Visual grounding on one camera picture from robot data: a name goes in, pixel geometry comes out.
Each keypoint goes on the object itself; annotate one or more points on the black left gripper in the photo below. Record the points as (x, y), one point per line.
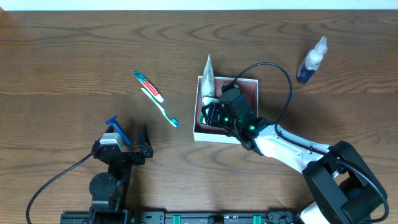
(125, 156)

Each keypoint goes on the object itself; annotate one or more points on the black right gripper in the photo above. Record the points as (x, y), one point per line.
(213, 115)

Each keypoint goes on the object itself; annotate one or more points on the white bamboo-print cream tube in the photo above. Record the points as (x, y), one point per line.
(208, 81)

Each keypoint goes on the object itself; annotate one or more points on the clear bottle blue liquid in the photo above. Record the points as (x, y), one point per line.
(312, 61)

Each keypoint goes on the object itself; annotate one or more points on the white green soap packet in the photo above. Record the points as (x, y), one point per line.
(206, 101)

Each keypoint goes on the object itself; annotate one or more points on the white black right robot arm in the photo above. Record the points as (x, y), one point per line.
(344, 188)

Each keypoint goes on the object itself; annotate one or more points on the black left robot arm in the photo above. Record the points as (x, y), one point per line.
(109, 189)

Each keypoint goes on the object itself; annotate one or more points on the blue disposable razor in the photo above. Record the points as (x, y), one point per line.
(113, 122)

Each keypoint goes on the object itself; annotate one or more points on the green white toothbrush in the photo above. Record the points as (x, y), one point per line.
(172, 120)

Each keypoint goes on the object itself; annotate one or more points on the white box pink interior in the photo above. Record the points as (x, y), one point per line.
(250, 89)

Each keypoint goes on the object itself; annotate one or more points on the red green toothpaste tube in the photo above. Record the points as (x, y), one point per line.
(149, 86)

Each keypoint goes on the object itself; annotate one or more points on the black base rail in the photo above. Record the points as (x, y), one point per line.
(158, 217)

